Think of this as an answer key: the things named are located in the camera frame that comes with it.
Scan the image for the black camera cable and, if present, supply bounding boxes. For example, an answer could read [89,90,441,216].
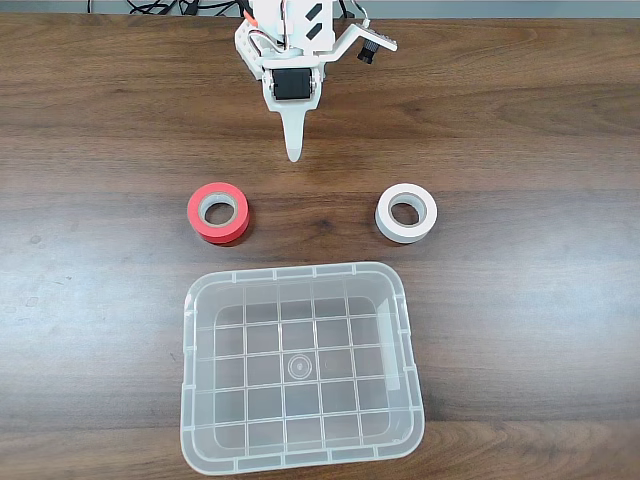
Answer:
[339,0,369,29]

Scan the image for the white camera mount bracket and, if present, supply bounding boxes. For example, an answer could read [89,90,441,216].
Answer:
[319,22,371,64]

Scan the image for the clear plastic storage box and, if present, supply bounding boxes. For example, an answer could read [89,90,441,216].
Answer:
[178,261,426,476]

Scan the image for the black gripper camera with board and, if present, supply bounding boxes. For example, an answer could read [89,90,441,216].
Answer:
[355,23,400,66]

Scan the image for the red white servo wires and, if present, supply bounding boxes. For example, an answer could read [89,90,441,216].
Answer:
[243,9,281,51]

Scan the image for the looped black cable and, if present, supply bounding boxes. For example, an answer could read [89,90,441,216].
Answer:
[127,0,174,16]

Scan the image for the red tape roll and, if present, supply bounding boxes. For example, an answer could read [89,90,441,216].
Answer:
[186,181,251,246]

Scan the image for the white tape roll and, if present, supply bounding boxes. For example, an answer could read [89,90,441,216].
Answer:
[374,182,439,246]

